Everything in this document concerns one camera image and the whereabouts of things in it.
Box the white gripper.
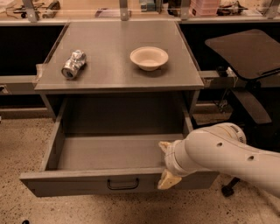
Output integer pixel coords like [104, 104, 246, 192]
[157, 140, 201, 190]

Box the crushed silver can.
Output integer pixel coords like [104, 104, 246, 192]
[61, 50, 87, 80]

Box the pink plastic box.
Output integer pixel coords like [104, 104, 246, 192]
[190, 0, 220, 17]

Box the grey top drawer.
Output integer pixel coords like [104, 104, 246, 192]
[18, 95, 221, 198]

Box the metal shelf post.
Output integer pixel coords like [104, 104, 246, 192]
[180, 0, 191, 20]
[119, 0, 130, 21]
[22, 0, 39, 23]

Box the metal shelf post left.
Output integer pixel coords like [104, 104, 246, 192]
[22, 0, 39, 23]

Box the beige bowl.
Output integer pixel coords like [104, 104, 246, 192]
[129, 46, 169, 71]

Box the metal shelf post middle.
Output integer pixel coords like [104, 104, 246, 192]
[119, 0, 130, 21]

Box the black top drawer handle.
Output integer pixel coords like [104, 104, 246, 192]
[107, 178, 139, 191]

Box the metal shelf post right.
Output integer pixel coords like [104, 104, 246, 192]
[180, 0, 191, 20]

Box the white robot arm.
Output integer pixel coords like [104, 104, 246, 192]
[157, 122, 280, 198]

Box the black office chair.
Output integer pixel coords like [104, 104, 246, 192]
[192, 28, 280, 198]

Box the black tool on bench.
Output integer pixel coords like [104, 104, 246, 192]
[42, 0, 60, 18]

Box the grey cabinet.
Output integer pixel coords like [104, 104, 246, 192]
[35, 21, 204, 120]

